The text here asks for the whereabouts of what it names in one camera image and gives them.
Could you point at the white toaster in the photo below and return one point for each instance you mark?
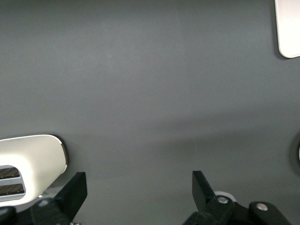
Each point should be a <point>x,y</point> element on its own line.
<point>35,154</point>

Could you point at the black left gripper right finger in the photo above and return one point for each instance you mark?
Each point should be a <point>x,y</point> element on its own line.
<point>201,189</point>

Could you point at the round cream plate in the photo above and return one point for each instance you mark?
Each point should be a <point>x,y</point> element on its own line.
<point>299,153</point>

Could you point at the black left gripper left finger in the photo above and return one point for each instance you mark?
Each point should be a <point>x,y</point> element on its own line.
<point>75,189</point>

